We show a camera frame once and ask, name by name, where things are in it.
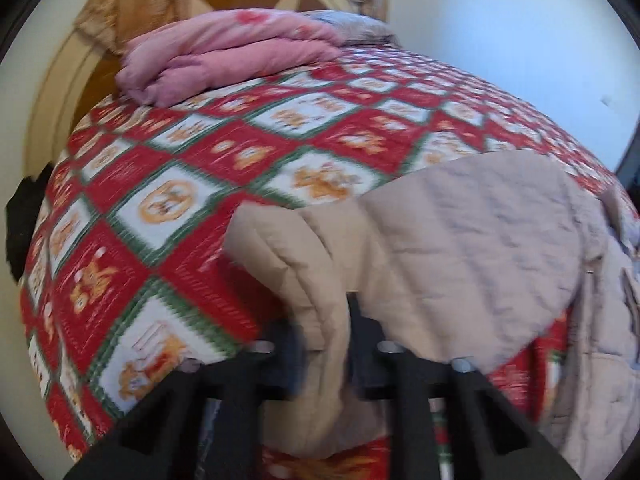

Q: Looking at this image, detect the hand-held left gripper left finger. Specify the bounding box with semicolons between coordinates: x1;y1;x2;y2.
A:
62;320;308;480

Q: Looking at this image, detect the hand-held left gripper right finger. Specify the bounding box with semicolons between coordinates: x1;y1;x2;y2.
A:
346;291;583;480

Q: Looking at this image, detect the beige quilted jacket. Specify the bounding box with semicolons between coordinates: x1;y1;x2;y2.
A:
222;150;640;461

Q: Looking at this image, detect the red printed bedspread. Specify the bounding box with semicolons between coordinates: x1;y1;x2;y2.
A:
20;42;640;480

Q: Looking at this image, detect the black object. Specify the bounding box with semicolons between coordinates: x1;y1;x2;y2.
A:
5;162;51;281

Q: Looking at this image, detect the pink folded blanket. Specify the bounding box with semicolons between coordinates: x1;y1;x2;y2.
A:
115;7;346;108

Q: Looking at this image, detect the grey pillow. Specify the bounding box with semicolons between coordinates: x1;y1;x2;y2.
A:
305;10;398;47

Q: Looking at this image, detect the cream wooden headboard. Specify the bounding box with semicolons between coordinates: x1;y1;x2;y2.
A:
27;0;356;173

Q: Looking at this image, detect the tan patterned cloth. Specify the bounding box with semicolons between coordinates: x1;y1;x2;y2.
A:
75;0;193;56

